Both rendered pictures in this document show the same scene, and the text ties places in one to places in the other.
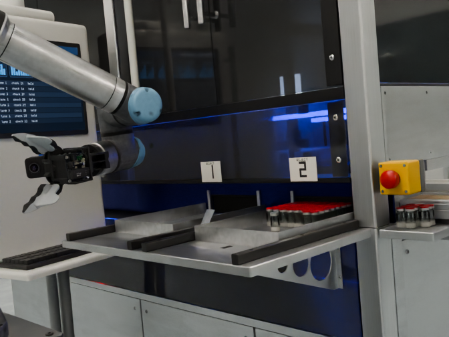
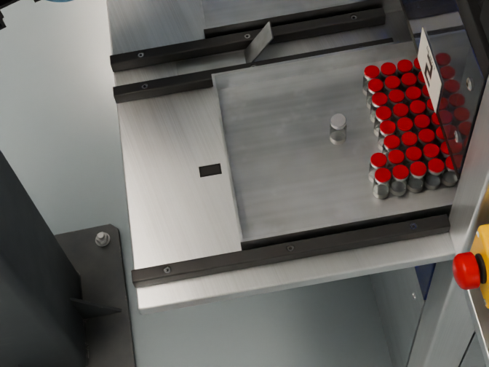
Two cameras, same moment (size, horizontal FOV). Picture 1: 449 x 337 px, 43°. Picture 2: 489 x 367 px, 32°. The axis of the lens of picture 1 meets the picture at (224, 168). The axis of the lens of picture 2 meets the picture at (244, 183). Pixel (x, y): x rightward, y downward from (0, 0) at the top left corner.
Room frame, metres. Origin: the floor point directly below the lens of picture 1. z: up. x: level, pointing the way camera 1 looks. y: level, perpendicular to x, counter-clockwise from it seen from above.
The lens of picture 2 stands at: (0.81, -0.42, 1.88)
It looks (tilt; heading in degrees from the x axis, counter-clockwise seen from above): 61 degrees down; 43
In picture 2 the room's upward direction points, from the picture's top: 9 degrees counter-clockwise
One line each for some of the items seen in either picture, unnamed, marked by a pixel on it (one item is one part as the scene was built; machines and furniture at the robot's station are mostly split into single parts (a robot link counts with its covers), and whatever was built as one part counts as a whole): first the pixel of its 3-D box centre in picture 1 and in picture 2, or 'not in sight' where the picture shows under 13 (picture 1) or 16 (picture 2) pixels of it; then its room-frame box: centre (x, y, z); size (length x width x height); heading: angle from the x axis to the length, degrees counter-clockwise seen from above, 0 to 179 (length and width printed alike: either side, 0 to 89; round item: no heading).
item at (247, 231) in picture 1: (283, 223); (352, 137); (1.35, -0.13, 0.90); 0.34 x 0.26 x 0.04; 134
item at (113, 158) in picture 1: (98, 160); not in sight; (1.28, 0.28, 1.09); 0.08 x 0.05 x 0.08; 61
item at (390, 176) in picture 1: (390, 179); (471, 269); (1.22, -0.36, 1.00); 0.04 x 0.04 x 0.04; 44
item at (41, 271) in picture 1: (63, 257); not in sight; (1.74, 0.52, 0.79); 0.45 x 0.28 x 0.03; 144
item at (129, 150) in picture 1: (120, 152); not in sight; (1.34, 0.24, 1.10); 0.11 x 0.08 x 0.09; 151
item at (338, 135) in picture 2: (274, 222); (338, 129); (1.35, -0.11, 0.90); 0.02 x 0.02 x 0.04
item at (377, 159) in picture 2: (307, 220); (378, 168); (1.33, -0.18, 0.91); 0.02 x 0.02 x 0.05
